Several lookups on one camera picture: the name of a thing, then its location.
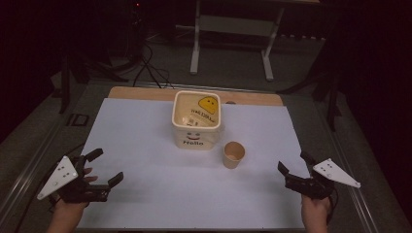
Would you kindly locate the black floor socket plate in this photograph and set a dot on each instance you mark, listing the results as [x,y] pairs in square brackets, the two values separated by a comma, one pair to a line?
[77,119]

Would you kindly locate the white metal stand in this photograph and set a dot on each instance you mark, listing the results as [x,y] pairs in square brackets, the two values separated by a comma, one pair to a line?
[195,48]

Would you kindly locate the cream bin with smiley face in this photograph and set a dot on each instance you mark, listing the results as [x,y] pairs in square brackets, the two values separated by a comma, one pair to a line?
[194,136]

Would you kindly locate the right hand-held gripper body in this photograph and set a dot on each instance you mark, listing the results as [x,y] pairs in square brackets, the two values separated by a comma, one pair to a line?
[312,187]

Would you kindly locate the brown paper cup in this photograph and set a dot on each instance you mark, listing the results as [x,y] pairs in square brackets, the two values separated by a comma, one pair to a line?
[233,158]

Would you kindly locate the person's left hand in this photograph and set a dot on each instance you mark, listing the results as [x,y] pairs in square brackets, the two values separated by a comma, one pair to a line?
[69,210]

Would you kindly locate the person's right hand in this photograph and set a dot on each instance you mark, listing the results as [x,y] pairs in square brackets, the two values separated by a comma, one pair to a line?
[315,210]

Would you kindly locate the clear packet with yellow print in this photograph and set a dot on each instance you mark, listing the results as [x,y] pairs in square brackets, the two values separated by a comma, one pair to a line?
[202,111]

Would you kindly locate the white table mat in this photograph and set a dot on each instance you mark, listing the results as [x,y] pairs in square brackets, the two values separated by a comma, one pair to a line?
[155,181]

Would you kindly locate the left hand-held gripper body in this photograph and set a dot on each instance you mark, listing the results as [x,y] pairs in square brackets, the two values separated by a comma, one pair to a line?
[58,177]

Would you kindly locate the small dark round object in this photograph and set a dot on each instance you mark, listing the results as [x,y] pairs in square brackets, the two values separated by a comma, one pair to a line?
[230,102]

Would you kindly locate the black stand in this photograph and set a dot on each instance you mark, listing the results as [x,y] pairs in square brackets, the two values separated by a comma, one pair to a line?
[66,87]
[332,100]

